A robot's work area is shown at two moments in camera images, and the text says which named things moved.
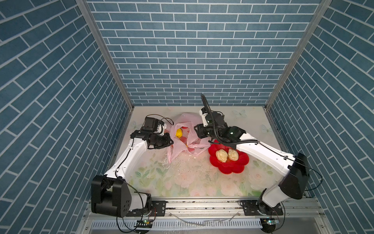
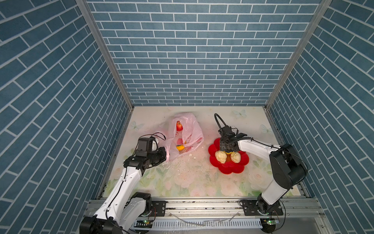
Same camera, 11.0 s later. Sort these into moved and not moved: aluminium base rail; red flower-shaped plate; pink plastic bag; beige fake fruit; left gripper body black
Moved: pink plastic bag; left gripper body black
Not moved: aluminium base rail; beige fake fruit; red flower-shaped plate
